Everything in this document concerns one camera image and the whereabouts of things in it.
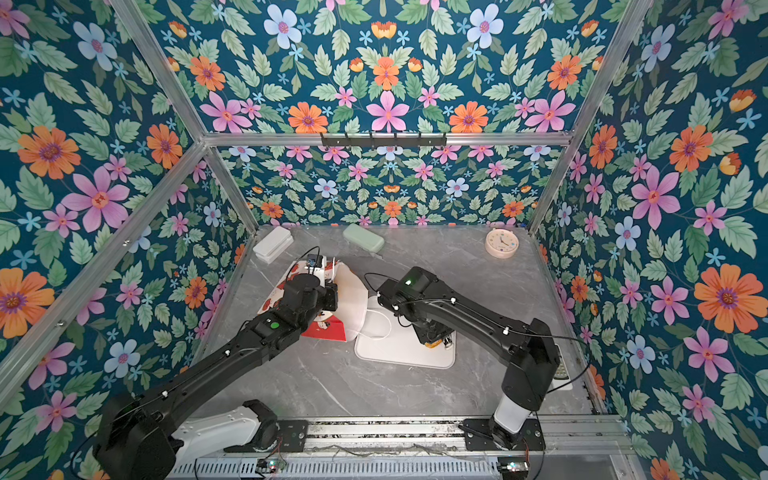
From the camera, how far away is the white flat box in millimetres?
1099

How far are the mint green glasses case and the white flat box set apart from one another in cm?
22

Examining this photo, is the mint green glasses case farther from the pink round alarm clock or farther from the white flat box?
the pink round alarm clock

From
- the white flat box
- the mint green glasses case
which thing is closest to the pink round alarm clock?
the mint green glasses case

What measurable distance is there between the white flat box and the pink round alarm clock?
783 millimetres

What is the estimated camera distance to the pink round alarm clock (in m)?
1.11

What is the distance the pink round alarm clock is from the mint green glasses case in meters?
0.41

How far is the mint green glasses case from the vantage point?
→ 1.13 metres
